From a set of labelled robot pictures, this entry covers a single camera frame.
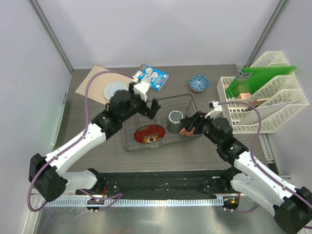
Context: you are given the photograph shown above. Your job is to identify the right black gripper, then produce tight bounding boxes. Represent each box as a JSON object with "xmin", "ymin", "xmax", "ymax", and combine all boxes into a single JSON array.
[{"xmin": 180, "ymin": 111, "xmax": 221, "ymax": 147}]

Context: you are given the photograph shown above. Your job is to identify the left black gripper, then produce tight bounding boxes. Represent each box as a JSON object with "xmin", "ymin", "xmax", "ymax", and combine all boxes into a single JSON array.
[{"xmin": 119, "ymin": 82, "xmax": 160, "ymax": 122}]

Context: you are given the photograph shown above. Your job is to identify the white plate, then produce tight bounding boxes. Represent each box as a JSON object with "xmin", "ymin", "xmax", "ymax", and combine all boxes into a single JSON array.
[{"xmin": 103, "ymin": 81, "xmax": 128, "ymax": 100}]

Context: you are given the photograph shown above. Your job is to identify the pink mug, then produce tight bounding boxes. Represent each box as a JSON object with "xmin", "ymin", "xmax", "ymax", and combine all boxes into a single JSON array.
[{"xmin": 179, "ymin": 127, "xmax": 195, "ymax": 137}]

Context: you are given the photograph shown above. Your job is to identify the dark red plate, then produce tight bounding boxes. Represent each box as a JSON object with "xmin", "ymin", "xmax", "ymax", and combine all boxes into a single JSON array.
[{"xmin": 134, "ymin": 124, "xmax": 166, "ymax": 144}]

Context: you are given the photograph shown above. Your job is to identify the blue red patterned bowl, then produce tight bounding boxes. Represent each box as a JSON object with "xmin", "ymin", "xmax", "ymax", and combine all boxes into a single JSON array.
[{"xmin": 189, "ymin": 75, "xmax": 210, "ymax": 93}]

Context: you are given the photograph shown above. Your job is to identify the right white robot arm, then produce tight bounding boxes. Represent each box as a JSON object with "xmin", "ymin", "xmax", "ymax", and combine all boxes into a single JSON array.
[{"xmin": 181, "ymin": 112, "xmax": 312, "ymax": 234}]

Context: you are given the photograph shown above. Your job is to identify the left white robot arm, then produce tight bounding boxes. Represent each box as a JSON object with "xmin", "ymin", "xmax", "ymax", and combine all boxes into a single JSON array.
[{"xmin": 29, "ymin": 80, "xmax": 160, "ymax": 202}]

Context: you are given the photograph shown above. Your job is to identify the beige board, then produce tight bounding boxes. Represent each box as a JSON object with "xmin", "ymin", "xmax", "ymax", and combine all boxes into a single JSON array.
[{"xmin": 76, "ymin": 65, "xmax": 133, "ymax": 104}]

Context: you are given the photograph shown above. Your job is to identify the blue picture box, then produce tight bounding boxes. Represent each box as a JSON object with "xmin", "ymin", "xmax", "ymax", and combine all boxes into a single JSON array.
[{"xmin": 133, "ymin": 64, "xmax": 169, "ymax": 91}]

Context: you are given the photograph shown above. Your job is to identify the brown items in organizer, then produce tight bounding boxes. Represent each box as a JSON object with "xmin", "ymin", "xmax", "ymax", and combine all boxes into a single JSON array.
[{"xmin": 238, "ymin": 93, "xmax": 268, "ymax": 108}]

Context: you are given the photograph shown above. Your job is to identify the grey mug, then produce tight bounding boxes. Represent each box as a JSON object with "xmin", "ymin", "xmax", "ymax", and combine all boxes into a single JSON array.
[{"xmin": 166, "ymin": 110, "xmax": 184, "ymax": 133}]

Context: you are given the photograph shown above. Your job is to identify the green plastic folder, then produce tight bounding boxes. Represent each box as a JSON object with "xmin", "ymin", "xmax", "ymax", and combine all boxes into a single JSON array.
[{"xmin": 225, "ymin": 66, "xmax": 297, "ymax": 98}]

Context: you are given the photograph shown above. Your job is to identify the white file organizer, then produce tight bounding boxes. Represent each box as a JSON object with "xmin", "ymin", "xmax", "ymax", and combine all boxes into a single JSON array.
[{"xmin": 216, "ymin": 50, "xmax": 309, "ymax": 134}]

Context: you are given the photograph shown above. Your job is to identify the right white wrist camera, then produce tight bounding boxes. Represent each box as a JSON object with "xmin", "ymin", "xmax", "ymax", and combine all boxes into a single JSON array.
[{"xmin": 205, "ymin": 100, "xmax": 222, "ymax": 118}]

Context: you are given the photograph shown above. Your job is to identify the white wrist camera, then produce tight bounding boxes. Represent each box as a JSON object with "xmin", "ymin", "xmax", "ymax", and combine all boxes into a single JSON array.
[
  {"xmin": 133, "ymin": 77, "xmax": 152, "ymax": 102},
  {"xmin": 205, "ymin": 100, "xmax": 222, "ymax": 118}
]

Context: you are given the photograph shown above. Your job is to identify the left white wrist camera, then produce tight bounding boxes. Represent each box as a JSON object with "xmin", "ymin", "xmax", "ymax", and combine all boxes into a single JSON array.
[{"xmin": 133, "ymin": 77, "xmax": 152, "ymax": 102}]

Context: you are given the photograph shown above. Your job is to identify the black wire dish rack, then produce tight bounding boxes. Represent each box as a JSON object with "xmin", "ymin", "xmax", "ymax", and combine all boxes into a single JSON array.
[{"xmin": 120, "ymin": 94, "xmax": 200, "ymax": 152}]

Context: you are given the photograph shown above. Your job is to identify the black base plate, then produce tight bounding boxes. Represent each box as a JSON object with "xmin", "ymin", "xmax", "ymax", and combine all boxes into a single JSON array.
[{"xmin": 86, "ymin": 169, "xmax": 238, "ymax": 200}]

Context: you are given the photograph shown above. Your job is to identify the white slotted cable duct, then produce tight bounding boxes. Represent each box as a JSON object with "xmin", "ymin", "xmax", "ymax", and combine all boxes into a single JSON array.
[{"xmin": 45, "ymin": 196, "xmax": 224, "ymax": 208}]

